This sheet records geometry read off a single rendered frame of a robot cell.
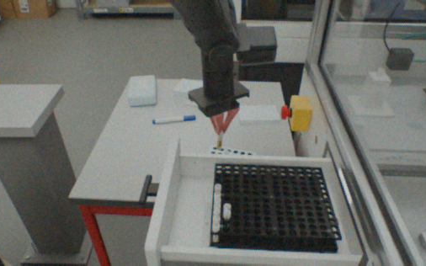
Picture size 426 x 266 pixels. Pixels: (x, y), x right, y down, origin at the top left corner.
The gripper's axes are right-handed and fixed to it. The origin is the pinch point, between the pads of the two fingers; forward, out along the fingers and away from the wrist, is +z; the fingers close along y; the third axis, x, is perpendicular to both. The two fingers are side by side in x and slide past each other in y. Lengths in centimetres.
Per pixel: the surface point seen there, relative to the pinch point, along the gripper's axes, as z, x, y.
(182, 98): 19.2, 43.6, 9.4
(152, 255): 4.6, -17.0, -22.0
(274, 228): 6.8, -21.3, -1.6
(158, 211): 3.1, -10.7, -18.2
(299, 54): 16, 43, 59
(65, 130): 95, 165, -33
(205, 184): 13.1, -0.8, -4.6
